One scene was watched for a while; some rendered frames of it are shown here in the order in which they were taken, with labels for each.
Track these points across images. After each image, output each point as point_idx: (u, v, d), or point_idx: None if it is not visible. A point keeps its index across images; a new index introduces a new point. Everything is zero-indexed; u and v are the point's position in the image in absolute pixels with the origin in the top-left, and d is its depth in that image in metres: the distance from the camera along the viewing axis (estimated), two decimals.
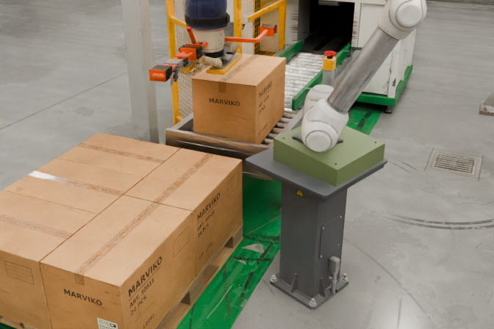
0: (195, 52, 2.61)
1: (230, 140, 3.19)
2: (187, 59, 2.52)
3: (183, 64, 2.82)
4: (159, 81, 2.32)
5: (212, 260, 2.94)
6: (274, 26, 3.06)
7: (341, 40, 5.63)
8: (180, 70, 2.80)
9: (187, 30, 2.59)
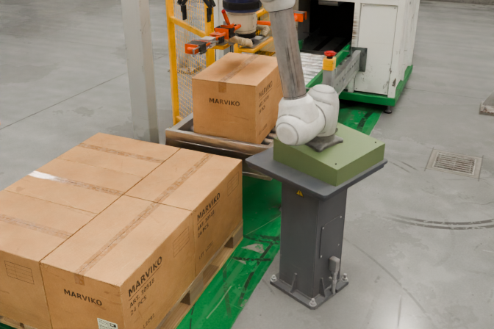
0: (228, 31, 2.99)
1: (230, 140, 3.19)
2: (223, 38, 2.90)
3: (219, 43, 3.21)
4: (193, 53, 2.72)
5: (212, 260, 2.94)
6: (303, 12, 3.40)
7: (341, 40, 5.63)
8: (216, 48, 3.19)
9: (222, 12, 2.98)
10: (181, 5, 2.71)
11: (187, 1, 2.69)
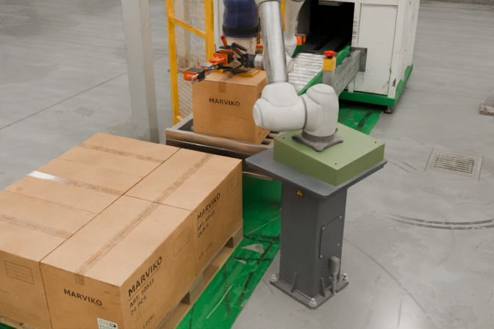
0: (227, 57, 3.05)
1: (230, 140, 3.19)
2: (222, 64, 2.96)
3: None
4: (192, 81, 2.79)
5: (212, 260, 2.94)
6: (303, 36, 3.46)
7: (341, 40, 5.63)
8: (215, 71, 3.26)
9: (221, 38, 3.04)
10: (231, 71, 3.11)
11: (234, 67, 3.08)
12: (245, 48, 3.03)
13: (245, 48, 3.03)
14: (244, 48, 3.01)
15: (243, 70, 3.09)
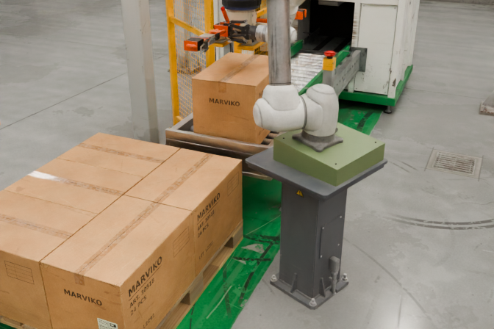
0: (227, 29, 2.98)
1: (230, 140, 3.19)
2: (219, 34, 2.90)
3: (218, 41, 3.20)
4: (192, 51, 2.71)
5: (212, 260, 2.94)
6: (303, 10, 3.39)
7: (341, 40, 5.63)
8: (215, 45, 3.19)
9: (221, 9, 2.97)
10: (228, 37, 3.02)
11: (233, 34, 3.00)
12: (243, 20, 2.97)
13: None
14: (242, 20, 2.95)
15: (242, 40, 3.02)
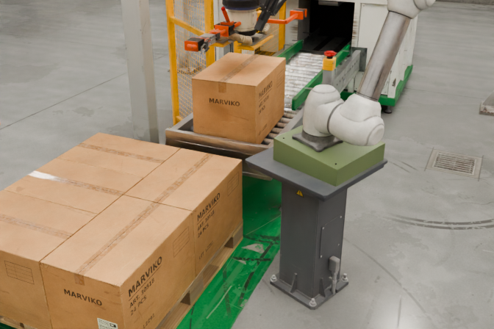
0: (228, 29, 2.99)
1: (230, 140, 3.19)
2: (220, 34, 2.90)
3: (219, 41, 3.21)
4: (192, 51, 2.72)
5: (212, 260, 2.94)
6: (304, 10, 3.39)
7: (341, 40, 5.63)
8: (216, 45, 3.19)
9: (222, 9, 2.97)
10: (262, 10, 1.97)
11: (266, 4, 1.98)
12: (285, 0, 2.02)
13: None
14: None
15: None
